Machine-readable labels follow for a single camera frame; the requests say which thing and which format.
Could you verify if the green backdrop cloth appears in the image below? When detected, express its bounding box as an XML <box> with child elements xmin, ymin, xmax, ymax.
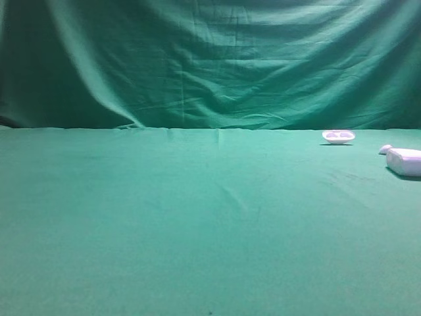
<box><xmin>1</xmin><ymin>1</ymin><xmax>420</xmax><ymax>130</ymax></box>

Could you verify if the white earbud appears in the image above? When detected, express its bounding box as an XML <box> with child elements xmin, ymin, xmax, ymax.
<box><xmin>379</xmin><ymin>144</ymin><xmax>393</xmax><ymax>155</ymax></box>

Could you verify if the white rectangular box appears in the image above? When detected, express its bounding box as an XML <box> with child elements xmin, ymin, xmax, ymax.
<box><xmin>386</xmin><ymin>148</ymin><xmax>421</xmax><ymax>177</ymax></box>

